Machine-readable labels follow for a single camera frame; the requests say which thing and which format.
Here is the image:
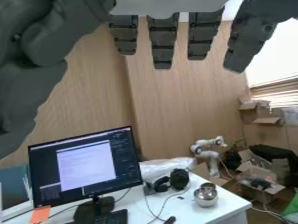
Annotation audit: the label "thin black desk cable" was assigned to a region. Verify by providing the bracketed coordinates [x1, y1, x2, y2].
[141, 186, 197, 224]

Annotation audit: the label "open cardboard box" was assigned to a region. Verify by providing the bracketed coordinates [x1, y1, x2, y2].
[234, 149, 287, 204]

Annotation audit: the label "clear plastic bag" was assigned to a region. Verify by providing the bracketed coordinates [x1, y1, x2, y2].
[138, 157, 197, 185]

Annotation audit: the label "stacked cardboard box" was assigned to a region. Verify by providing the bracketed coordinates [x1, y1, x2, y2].
[238, 96, 285, 127]

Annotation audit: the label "shiny metal bowl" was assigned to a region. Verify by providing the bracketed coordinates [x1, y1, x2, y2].
[193, 182, 219, 208]

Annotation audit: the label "black computer monitor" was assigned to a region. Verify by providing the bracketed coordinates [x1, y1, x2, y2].
[26, 125, 144, 224]

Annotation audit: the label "white desk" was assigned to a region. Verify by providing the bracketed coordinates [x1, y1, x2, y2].
[0, 169, 253, 224]

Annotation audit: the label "black keyboard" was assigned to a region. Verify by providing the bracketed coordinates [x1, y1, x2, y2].
[65, 208, 130, 224]

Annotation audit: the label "black headphones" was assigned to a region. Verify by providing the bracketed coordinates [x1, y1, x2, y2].
[152, 168, 191, 193]

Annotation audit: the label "orange paper note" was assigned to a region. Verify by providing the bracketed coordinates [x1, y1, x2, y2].
[29, 205, 52, 224]

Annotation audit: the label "small white jointed device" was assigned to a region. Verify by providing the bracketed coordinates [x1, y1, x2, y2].
[190, 135, 229, 178]

